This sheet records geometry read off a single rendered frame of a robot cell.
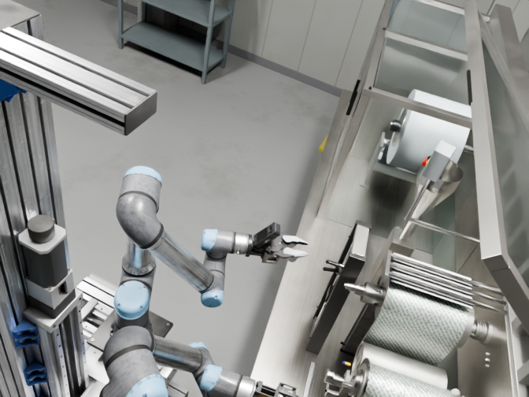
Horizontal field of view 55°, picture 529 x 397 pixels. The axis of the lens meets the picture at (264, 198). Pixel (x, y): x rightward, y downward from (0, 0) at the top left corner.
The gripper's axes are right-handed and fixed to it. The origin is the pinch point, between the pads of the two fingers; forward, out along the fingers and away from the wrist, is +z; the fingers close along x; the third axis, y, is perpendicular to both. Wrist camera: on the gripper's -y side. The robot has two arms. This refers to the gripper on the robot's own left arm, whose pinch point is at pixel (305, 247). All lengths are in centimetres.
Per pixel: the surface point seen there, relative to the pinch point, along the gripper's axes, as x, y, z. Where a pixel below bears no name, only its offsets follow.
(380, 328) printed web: 32.1, -9.4, 19.3
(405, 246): -11.4, 8.3, 42.1
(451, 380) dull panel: 39, 10, 50
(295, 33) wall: -324, 125, 37
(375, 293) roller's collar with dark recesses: 24.2, -16.1, 16.4
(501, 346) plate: 41, -23, 48
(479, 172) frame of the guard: 36, -83, 9
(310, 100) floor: -278, 163, 59
